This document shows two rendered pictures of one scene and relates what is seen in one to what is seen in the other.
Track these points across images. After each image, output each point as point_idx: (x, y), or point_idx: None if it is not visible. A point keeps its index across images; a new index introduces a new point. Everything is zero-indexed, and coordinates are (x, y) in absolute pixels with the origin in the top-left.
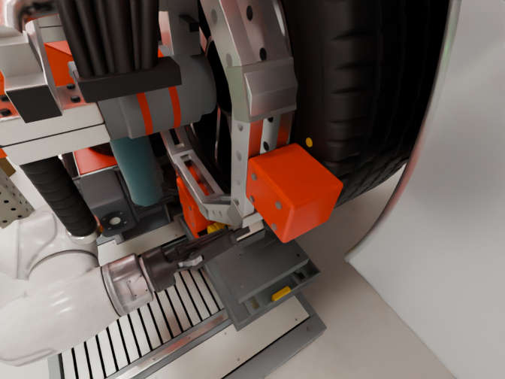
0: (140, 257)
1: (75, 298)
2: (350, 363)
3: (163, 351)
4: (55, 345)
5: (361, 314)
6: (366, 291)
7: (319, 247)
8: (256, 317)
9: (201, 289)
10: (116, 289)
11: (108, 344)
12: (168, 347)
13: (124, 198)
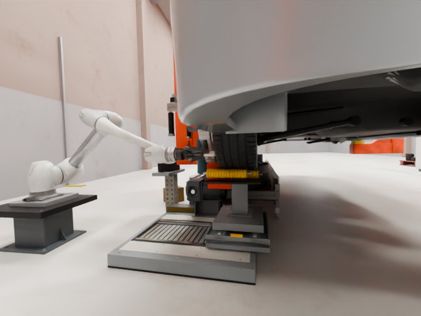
0: None
1: (161, 146)
2: (260, 305)
3: (173, 241)
4: (151, 152)
5: (297, 294)
6: (316, 289)
7: (299, 259)
8: (218, 244)
9: None
10: (168, 148)
11: (160, 234)
12: (176, 241)
13: (198, 182)
